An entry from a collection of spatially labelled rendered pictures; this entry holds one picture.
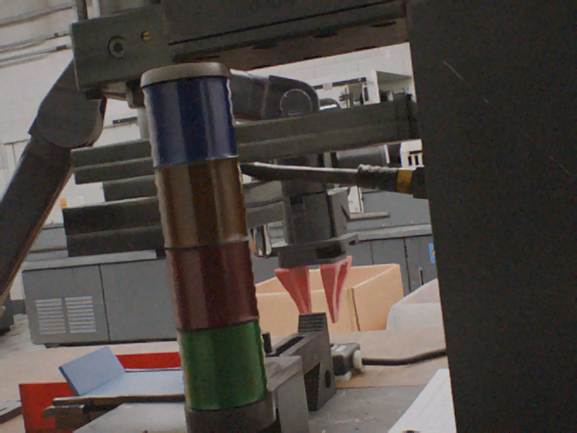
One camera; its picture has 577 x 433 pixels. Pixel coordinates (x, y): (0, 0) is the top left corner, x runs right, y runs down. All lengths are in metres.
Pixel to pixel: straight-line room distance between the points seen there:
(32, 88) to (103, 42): 8.55
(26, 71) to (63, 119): 8.29
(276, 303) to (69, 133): 2.13
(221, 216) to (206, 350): 0.06
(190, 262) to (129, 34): 0.30
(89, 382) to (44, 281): 5.93
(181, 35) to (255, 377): 0.29
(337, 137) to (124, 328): 5.76
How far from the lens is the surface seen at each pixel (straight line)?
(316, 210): 0.98
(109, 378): 0.76
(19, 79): 9.31
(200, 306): 0.37
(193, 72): 0.36
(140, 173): 0.64
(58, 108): 0.97
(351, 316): 2.94
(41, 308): 6.72
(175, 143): 0.36
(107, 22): 0.65
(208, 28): 0.58
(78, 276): 6.46
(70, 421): 0.72
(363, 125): 0.57
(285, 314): 3.02
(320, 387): 0.90
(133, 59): 0.63
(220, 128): 0.36
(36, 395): 0.96
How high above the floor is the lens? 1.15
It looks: 3 degrees down
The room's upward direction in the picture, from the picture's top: 7 degrees counter-clockwise
